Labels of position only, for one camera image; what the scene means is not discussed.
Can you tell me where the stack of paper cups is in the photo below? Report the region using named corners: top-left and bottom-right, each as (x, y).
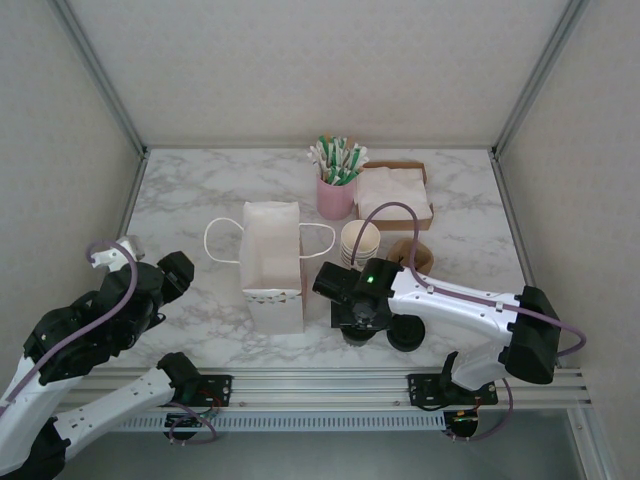
top-left (340, 218), bottom-right (382, 269)

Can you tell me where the stack of black cup lids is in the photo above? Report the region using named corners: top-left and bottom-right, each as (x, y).
top-left (387, 317), bottom-right (426, 353)

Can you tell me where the brown pulp cup carrier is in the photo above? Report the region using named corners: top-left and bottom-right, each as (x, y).
top-left (386, 237), bottom-right (435, 276)

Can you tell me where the white paper carry bag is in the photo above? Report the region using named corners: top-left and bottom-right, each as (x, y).
top-left (203, 199), bottom-right (337, 335)

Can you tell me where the brown cardboard napkin tray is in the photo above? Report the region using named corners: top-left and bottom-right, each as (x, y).
top-left (353, 160), bottom-right (435, 232)

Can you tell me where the pink straw holder cup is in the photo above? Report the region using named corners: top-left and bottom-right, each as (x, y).
top-left (315, 174), bottom-right (355, 221)

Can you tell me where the aluminium table edge strip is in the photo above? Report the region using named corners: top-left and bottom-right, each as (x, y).
top-left (117, 149), bottom-right (151, 239)
top-left (491, 149), bottom-right (531, 289)

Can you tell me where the small electronics board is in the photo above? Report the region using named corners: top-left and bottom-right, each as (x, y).
top-left (166, 412), bottom-right (210, 431)
top-left (446, 408), bottom-right (480, 432)

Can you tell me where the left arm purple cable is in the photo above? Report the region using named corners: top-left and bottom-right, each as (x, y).
top-left (0, 239), bottom-right (220, 447)

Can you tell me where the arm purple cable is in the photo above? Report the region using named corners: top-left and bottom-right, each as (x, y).
top-left (0, 239), bottom-right (220, 447)
top-left (353, 201), bottom-right (587, 444)

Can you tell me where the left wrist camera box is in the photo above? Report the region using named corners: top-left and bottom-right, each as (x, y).
top-left (88, 233), bottom-right (145, 272)

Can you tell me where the aluminium mounting rail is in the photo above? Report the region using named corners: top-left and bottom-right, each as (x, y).
top-left (59, 368), bottom-right (594, 410)

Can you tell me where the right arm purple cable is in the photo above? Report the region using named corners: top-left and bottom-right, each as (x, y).
top-left (353, 201), bottom-right (587, 444)

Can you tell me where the grey slotted cable duct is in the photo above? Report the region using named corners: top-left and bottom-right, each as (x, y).
top-left (112, 411), bottom-right (447, 433)

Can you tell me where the aluminium frame post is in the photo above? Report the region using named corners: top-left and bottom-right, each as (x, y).
top-left (48, 0), bottom-right (150, 159)
top-left (491, 0), bottom-right (592, 159)

